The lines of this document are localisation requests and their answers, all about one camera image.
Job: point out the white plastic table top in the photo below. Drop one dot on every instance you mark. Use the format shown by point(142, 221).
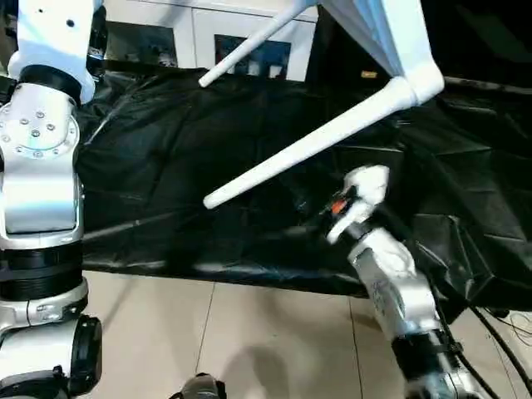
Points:
point(395, 33)

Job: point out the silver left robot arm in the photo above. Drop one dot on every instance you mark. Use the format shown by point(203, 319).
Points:
point(37, 187)

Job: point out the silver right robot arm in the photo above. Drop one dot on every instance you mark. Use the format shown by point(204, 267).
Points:
point(395, 274)

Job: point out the white sideboard with glass doors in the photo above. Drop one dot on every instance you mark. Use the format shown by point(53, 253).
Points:
point(199, 25)

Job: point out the small yellow label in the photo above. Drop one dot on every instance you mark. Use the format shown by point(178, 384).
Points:
point(369, 75)

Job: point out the black work mat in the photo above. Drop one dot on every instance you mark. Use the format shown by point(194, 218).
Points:
point(187, 166)

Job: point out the white printed mug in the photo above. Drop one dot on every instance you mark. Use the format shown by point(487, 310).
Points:
point(252, 67)

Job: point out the small white cup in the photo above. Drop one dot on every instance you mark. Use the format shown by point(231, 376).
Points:
point(274, 70)

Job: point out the grey metal rod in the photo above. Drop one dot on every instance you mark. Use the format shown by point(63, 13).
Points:
point(486, 83)

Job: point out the dark rounded robot part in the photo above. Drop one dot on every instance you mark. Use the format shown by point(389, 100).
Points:
point(203, 386)

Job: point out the black backdrop cloth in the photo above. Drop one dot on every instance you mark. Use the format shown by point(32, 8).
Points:
point(478, 37)

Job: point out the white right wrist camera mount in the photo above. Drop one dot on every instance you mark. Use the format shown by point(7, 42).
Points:
point(370, 187)

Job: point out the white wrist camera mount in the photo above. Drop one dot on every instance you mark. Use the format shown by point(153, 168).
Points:
point(50, 33)
point(370, 187)

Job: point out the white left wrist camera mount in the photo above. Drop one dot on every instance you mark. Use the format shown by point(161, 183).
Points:
point(50, 33)

